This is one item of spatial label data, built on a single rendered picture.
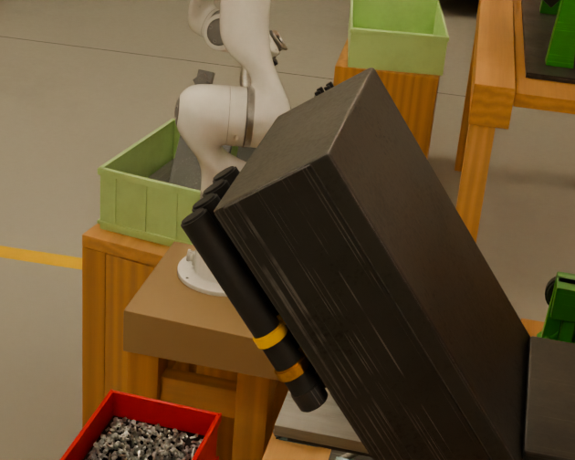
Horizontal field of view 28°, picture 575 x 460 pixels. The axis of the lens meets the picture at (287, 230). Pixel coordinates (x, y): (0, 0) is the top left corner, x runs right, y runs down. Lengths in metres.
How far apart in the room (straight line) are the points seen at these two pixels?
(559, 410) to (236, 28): 1.04
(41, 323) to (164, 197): 1.36
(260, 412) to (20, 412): 1.38
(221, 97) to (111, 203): 0.75
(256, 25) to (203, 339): 0.63
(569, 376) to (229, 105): 0.91
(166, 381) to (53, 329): 1.64
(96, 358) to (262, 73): 1.13
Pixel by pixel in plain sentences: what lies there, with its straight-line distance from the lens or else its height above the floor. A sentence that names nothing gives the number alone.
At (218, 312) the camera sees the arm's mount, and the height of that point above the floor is 0.94.
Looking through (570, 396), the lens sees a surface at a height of 1.24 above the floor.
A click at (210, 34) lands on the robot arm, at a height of 1.36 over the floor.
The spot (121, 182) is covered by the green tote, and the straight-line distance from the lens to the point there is 2.89.
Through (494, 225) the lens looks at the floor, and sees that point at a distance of 5.10.
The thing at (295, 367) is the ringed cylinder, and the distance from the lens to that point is 1.47.
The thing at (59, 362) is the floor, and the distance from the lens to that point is 3.89.
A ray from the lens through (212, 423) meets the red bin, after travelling 2.04.
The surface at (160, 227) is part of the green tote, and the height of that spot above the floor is 0.84.
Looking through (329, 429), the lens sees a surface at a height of 1.13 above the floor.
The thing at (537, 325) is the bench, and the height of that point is 0.88.
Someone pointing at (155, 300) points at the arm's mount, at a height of 0.94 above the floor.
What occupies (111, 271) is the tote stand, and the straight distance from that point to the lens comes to 2.95.
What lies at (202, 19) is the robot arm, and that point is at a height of 1.37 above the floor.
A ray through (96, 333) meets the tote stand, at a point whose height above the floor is 0.51.
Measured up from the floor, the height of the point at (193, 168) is 0.92.
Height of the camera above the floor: 2.12
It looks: 26 degrees down
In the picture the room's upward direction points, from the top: 5 degrees clockwise
